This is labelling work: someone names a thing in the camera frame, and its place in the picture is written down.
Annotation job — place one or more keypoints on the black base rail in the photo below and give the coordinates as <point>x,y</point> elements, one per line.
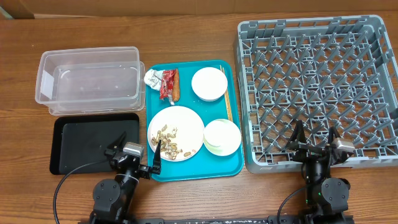
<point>284,219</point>

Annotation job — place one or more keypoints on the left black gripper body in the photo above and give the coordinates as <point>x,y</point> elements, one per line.
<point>142,172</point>

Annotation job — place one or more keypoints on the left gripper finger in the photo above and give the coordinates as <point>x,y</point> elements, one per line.
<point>156,167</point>
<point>118,144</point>

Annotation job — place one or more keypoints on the orange carrot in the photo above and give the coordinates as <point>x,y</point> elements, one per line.
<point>176,86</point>

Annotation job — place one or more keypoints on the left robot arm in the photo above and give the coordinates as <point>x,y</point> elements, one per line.
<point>112,197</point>

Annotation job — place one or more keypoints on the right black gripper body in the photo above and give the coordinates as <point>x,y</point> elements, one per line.
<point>306,152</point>

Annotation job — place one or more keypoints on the wooden chopstick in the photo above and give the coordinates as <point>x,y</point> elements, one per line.
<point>228,105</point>
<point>222,69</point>

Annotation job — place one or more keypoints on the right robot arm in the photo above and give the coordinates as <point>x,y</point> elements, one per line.
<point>326,196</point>

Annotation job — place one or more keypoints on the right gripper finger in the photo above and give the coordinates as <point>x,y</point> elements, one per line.
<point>298,134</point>
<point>333,138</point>

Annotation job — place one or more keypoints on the white bowl with green rim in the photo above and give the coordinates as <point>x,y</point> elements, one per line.
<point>222,137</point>

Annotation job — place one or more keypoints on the white plate with peanut shells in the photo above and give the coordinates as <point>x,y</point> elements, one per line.
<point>178,130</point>

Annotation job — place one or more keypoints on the grey dishwasher rack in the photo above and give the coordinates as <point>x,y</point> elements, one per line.
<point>328,72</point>

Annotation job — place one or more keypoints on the white cup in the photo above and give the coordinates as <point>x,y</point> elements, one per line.
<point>209,83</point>

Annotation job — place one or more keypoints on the clear plastic storage bin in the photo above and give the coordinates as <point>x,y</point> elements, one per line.
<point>91,81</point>

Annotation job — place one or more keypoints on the red snack wrapper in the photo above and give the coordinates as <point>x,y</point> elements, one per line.
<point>167,85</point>

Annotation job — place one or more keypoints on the black plastic tray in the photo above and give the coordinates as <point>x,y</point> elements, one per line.
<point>79,140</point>

